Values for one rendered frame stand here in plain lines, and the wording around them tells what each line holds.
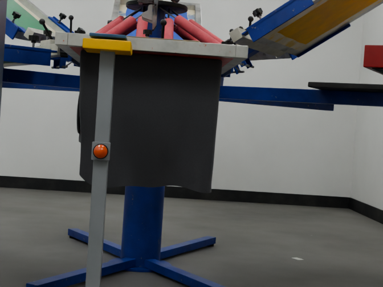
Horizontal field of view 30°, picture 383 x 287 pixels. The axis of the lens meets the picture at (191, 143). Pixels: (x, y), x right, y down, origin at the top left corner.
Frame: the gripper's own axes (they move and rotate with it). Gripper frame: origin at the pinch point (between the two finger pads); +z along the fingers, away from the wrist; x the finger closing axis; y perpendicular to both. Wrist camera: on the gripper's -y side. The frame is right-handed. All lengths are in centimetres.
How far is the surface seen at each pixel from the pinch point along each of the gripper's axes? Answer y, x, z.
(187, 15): -20, -205, -35
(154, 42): 0, 60, 12
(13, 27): 72, -91, -6
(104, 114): 12, 79, 35
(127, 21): 14, -68, -10
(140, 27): 7, -59, -7
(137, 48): 5, 60, 15
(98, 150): 13, 83, 45
